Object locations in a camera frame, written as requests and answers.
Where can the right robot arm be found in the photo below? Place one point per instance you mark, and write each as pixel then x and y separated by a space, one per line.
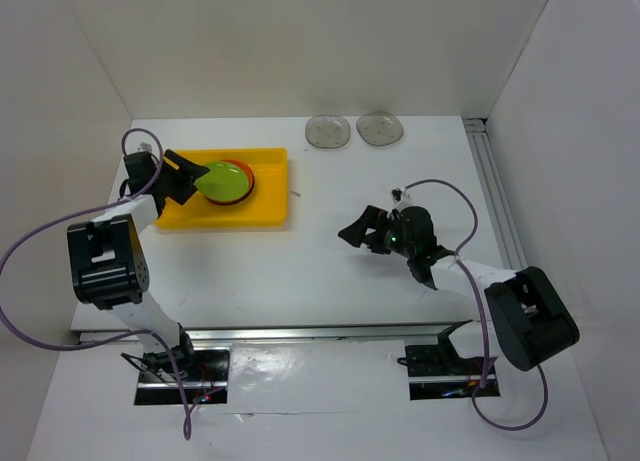
pixel 524 319

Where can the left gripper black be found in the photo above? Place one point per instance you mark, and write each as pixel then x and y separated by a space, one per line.
pixel 185 175

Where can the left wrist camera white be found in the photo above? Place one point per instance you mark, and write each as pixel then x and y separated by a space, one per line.
pixel 143 146

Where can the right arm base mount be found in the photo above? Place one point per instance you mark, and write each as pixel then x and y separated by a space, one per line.
pixel 436 372

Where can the aluminium rail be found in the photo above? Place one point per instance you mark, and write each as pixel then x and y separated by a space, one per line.
pixel 202 337
pixel 502 220

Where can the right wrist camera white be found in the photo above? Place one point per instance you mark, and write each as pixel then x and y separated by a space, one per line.
pixel 401 199

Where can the clear glass plate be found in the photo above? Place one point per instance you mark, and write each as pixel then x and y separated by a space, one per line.
pixel 380 129
pixel 327 132

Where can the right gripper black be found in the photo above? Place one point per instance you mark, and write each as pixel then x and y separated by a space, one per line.
pixel 356 232

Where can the yellow plastic bin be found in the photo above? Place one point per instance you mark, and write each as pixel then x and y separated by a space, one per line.
pixel 267 207

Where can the green plate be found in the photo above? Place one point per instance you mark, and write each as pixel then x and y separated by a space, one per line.
pixel 210 185

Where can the orange plate back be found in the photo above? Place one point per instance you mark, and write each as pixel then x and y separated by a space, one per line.
pixel 247 173

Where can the aluminium rail front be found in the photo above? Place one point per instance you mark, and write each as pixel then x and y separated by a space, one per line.
pixel 202 337

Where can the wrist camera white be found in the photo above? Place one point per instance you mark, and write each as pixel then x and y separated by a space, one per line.
pixel 143 146
pixel 401 199

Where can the aluminium rail right side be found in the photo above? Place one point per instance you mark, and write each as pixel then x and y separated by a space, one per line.
pixel 502 220

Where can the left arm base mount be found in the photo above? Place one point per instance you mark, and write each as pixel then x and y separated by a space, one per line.
pixel 206 382

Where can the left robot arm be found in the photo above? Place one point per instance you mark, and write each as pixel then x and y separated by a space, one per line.
pixel 108 267

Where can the black plate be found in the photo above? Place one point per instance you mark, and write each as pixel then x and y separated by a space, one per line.
pixel 252 191

